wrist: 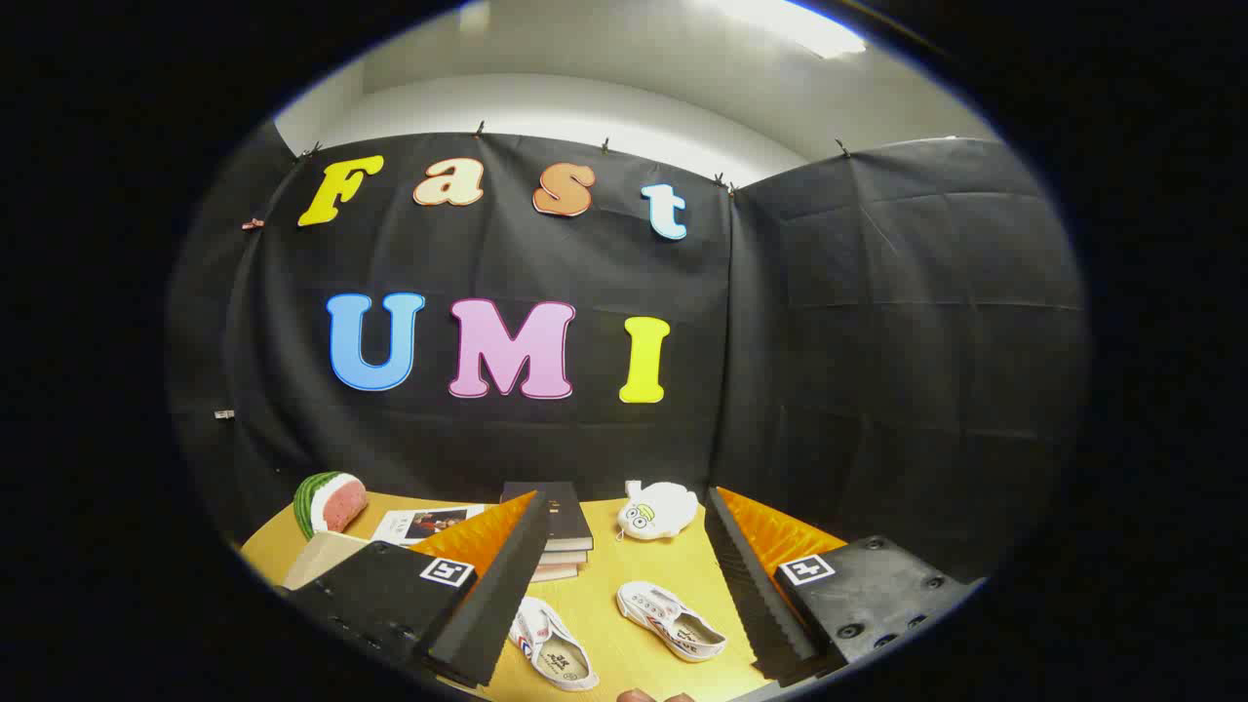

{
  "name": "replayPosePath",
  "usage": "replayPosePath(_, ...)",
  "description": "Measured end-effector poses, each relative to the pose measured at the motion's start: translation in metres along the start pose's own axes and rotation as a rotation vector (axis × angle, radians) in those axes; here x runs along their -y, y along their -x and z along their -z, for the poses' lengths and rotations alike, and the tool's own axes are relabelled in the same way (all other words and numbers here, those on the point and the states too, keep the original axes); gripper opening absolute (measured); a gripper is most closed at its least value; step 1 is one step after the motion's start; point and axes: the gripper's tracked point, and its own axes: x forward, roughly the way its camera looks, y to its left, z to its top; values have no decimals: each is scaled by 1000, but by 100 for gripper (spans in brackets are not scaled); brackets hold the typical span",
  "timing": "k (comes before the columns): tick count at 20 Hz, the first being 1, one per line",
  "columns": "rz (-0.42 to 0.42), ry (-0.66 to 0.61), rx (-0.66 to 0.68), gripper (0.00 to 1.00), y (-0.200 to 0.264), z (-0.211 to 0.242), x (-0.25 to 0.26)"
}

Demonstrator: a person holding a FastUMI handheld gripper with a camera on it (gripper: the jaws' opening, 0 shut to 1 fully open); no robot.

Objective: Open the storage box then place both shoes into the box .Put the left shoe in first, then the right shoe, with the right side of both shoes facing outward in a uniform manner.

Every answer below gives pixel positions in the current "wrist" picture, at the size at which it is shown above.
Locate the white canvas shoe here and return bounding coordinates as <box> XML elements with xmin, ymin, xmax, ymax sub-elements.
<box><xmin>616</xmin><ymin>581</ymin><xmax>727</xmax><ymax>664</ymax></box>
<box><xmin>507</xmin><ymin>597</ymin><xmax>599</xmax><ymax>691</ymax></box>

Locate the beige fabric storage box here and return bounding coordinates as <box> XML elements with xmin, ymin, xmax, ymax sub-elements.
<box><xmin>283</xmin><ymin>531</ymin><xmax>371</xmax><ymax>591</ymax></box>

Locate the black cover book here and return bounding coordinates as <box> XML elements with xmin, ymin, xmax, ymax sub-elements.
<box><xmin>500</xmin><ymin>481</ymin><xmax>594</xmax><ymax>553</ymax></box>

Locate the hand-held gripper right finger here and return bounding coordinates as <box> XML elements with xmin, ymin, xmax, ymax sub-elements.
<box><xmin>704</xmin><ymin>486</ymin><xmax>984</xmax><ymax>683</ymax></box>

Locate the watermelon slice toy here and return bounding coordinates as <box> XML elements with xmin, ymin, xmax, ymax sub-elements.
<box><xmin>293</xmin><ymin>472</ymin><xmax>369</xmax><ymax>540</ymax></box>

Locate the white plush toy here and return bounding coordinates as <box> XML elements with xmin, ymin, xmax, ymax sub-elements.
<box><xmin>616</xmin><ymin>480</ymin><xmax>699</xmax><ymax>542</ymax></box>

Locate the white portrait cover book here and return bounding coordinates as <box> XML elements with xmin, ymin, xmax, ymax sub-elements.
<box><xmin>370</xmin><ymin>504</ymin><xmax>486</xmax><ymax>549</ymax></box>

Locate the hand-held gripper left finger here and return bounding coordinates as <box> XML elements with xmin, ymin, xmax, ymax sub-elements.
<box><xmin>281</xmin><ymin>490</ymin><xmax>554</xmax><ymax>688</ymax></box>

